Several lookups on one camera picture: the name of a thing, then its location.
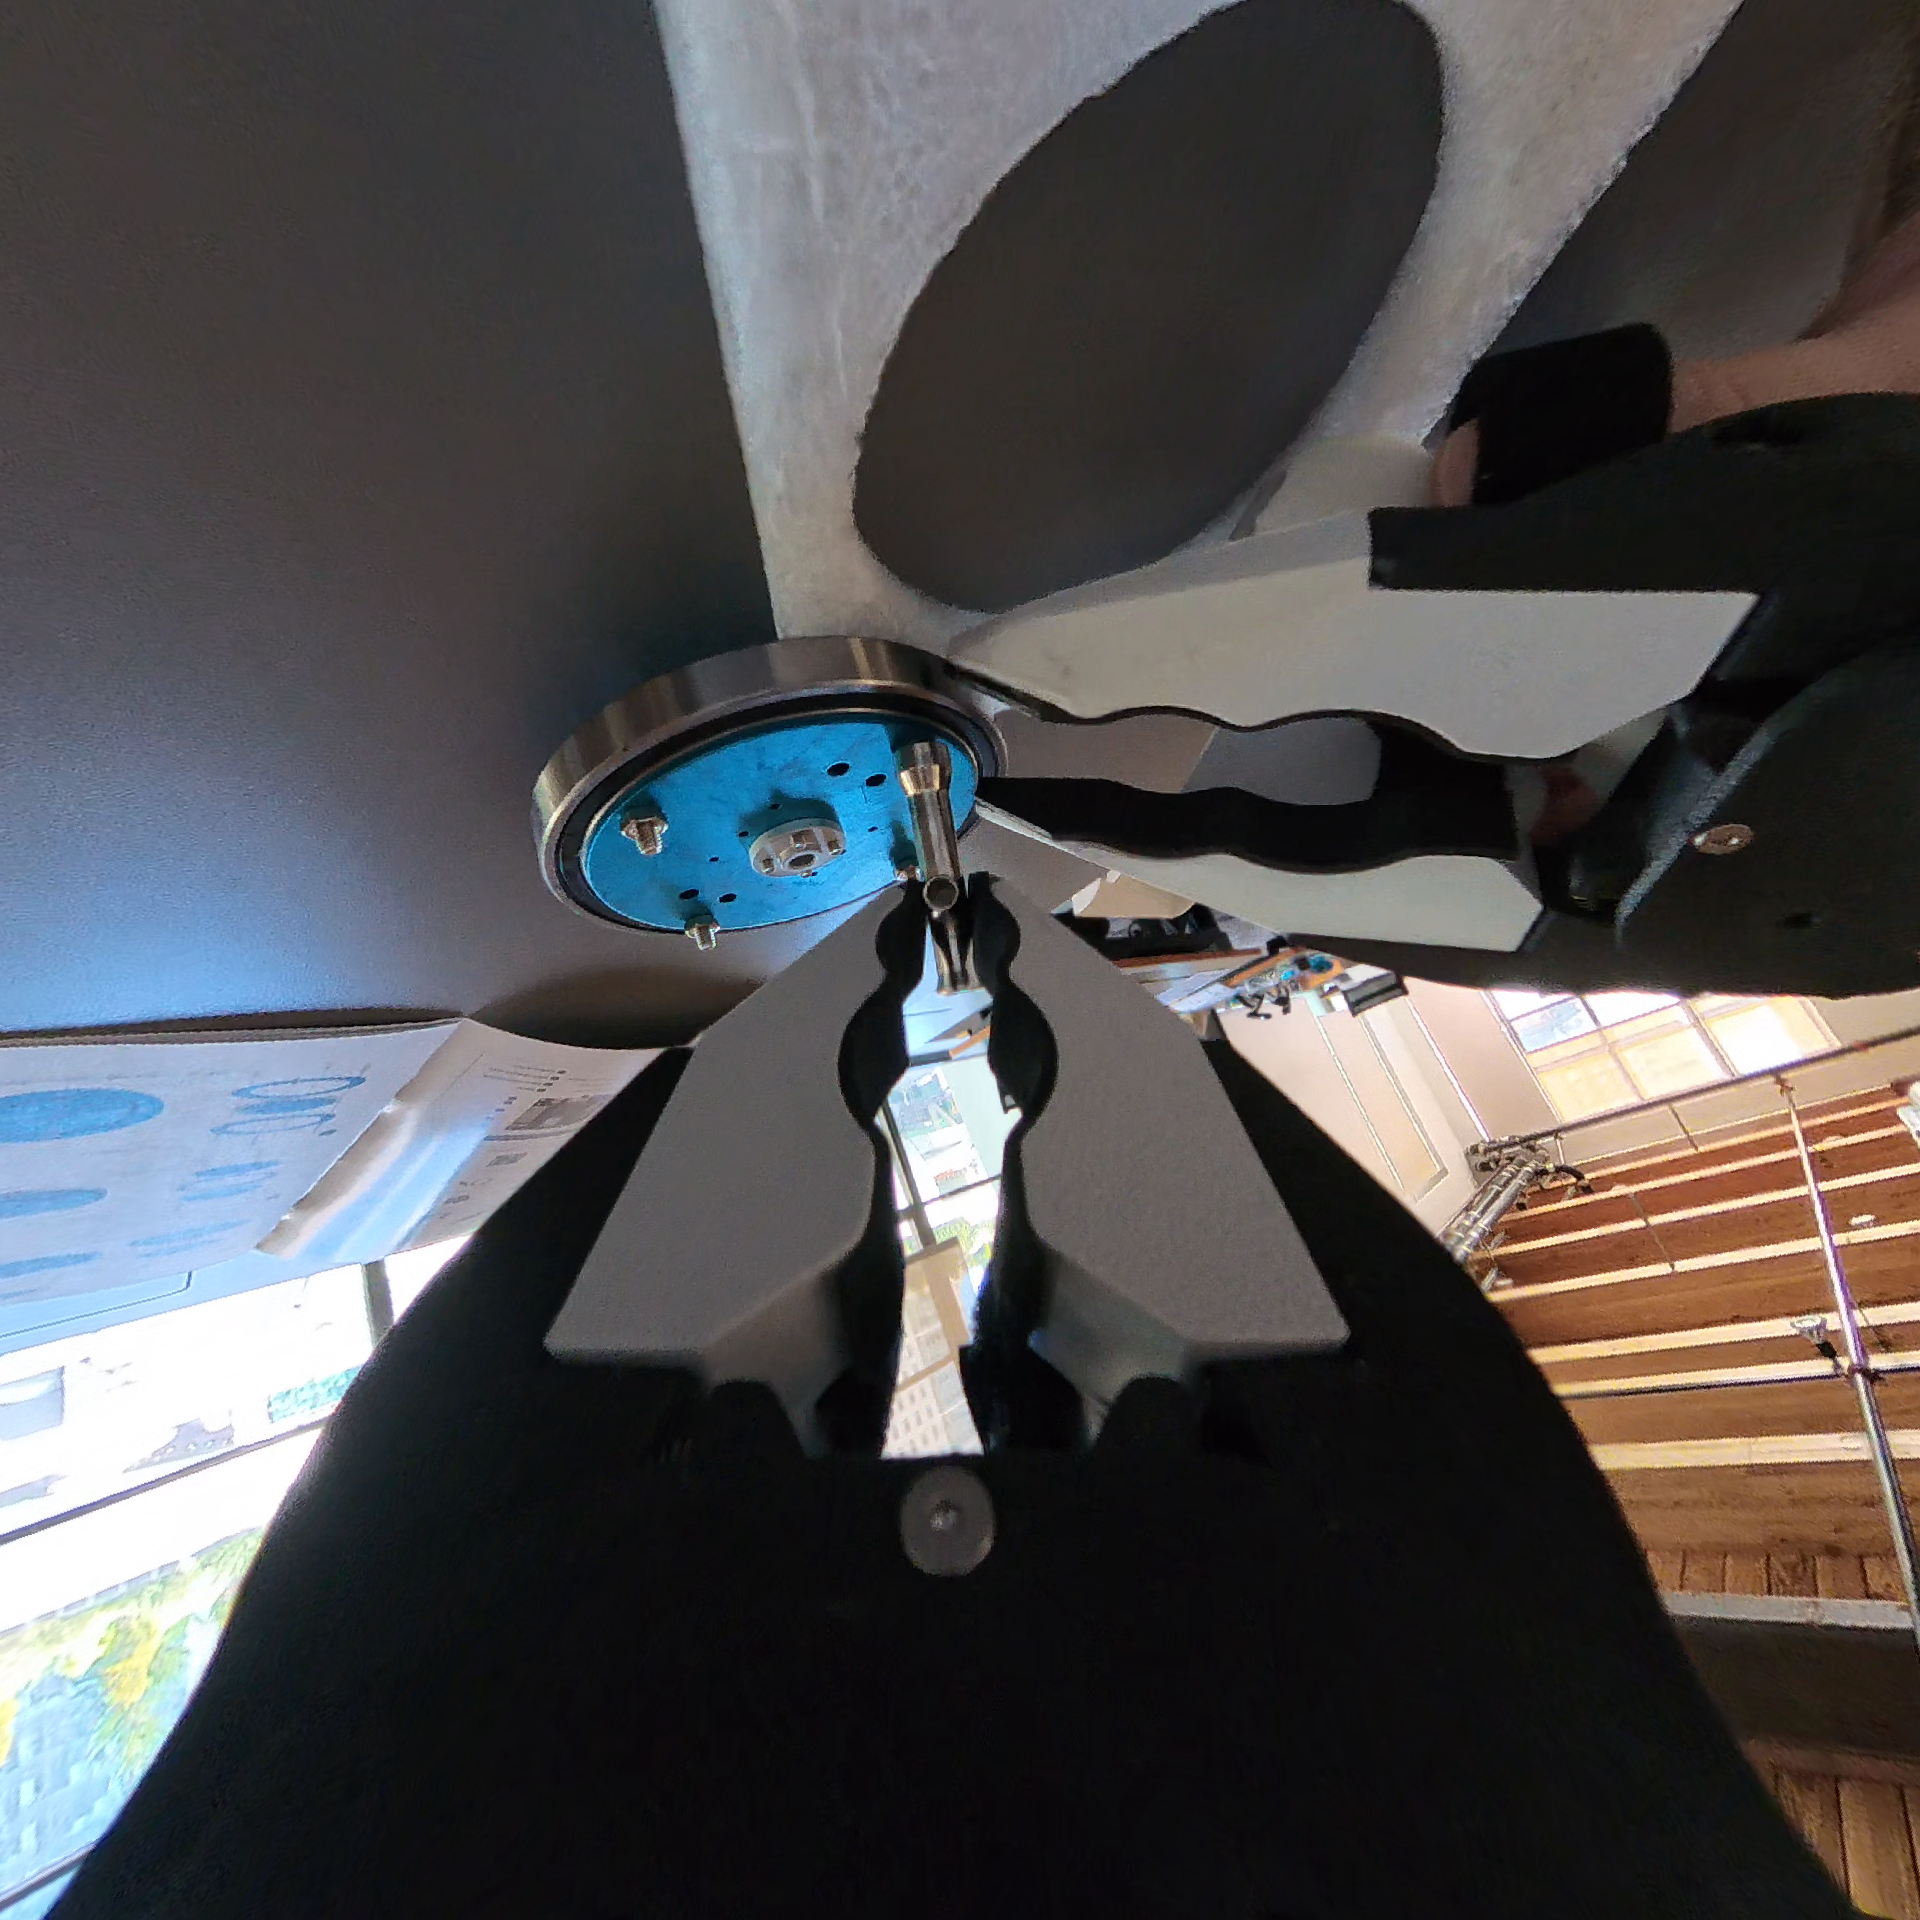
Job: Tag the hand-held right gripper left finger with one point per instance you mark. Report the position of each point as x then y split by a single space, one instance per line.
721 1200

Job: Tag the open instruction booklet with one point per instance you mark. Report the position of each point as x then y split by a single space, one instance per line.
150 1141

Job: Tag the large window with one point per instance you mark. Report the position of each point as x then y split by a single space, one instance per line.
121 1500

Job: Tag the silver round hub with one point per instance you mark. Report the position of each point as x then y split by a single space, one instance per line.
802 854

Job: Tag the round blue base plate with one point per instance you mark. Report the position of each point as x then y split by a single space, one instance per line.
721 802

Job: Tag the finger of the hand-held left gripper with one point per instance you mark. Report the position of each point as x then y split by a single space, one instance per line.
1380 900
1275 645

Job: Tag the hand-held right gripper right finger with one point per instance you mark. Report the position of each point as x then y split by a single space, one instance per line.
1155 1185

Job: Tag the white foam packing piece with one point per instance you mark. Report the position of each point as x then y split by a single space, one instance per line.
781 300

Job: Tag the small paned window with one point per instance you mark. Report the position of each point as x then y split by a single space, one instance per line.
1651 1051

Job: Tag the small metal socket wrench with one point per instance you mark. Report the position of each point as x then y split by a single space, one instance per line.
932 825

